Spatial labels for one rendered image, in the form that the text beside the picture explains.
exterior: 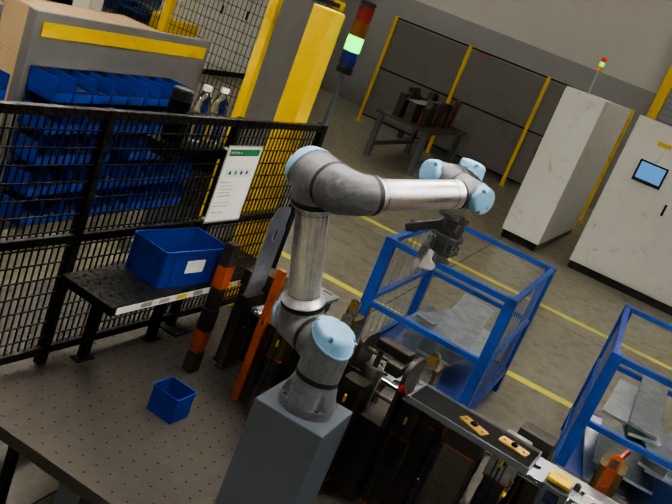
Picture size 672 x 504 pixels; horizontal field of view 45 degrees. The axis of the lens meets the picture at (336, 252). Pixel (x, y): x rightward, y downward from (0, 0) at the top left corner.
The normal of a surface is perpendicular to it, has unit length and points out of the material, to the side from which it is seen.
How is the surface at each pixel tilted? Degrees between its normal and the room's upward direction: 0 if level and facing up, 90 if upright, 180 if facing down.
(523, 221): 90
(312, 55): 90
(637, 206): 90
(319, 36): 90
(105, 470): 0
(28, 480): 0
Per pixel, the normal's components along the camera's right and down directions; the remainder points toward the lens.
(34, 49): 0.84, 0.44
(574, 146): -0.45, 0.11
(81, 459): 0.35, -0.89
